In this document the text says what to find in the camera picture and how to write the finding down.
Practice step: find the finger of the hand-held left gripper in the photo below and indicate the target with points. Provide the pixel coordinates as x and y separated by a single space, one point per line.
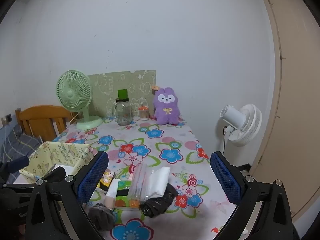
55 174
17 163

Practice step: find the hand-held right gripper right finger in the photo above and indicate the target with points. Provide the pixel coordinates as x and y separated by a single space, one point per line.
225 177

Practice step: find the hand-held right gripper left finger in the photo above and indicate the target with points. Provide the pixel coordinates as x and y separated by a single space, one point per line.
92 177

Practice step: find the yellow cartoon tissue packet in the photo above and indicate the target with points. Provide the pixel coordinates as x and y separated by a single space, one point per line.
108 178

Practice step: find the cream cartoon chair cushion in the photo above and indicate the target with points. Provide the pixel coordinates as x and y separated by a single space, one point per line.
62 151

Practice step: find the pink wipes packet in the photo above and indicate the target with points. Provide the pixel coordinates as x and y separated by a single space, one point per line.
112 195

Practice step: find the white tissue pack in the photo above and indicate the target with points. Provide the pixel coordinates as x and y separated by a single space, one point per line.
158 180

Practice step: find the black cloth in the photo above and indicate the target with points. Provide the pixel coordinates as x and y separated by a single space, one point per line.
157 205

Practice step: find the white paper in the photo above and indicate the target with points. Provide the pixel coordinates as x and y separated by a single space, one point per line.
68 170

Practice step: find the grey plaid bedding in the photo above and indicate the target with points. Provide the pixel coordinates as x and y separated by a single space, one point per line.
22 142

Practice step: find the green packet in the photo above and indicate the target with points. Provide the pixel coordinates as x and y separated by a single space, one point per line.
123 192

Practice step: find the grey sock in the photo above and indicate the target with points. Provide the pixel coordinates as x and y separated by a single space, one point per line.
101 216

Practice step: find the clear plastic tube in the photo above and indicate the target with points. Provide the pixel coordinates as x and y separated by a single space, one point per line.
138 185

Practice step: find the white standing fan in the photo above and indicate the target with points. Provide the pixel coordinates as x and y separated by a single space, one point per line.
246 127

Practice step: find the wooden chair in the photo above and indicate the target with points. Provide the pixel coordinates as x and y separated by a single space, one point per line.
42 115

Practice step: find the floral tablecloth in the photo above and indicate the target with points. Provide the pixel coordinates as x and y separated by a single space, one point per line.
175 135

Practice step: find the glass jar with green lid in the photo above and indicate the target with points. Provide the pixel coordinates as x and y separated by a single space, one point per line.
123 115

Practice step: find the small jar with orange lid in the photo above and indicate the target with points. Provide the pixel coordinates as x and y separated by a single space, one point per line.
144 113

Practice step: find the green desk fan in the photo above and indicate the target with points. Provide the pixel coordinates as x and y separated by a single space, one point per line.
72 93

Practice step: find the purple plush toy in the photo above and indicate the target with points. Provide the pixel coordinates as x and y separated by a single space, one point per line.
166 112

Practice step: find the beige door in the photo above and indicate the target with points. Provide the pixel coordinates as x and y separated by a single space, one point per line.
295 105

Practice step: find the green printed board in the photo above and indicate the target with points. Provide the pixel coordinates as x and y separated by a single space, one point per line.
130 80

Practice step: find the orange tag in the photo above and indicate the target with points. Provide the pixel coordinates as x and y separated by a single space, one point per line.
155 88

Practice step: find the wall socket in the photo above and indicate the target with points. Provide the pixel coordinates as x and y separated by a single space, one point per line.
8 118

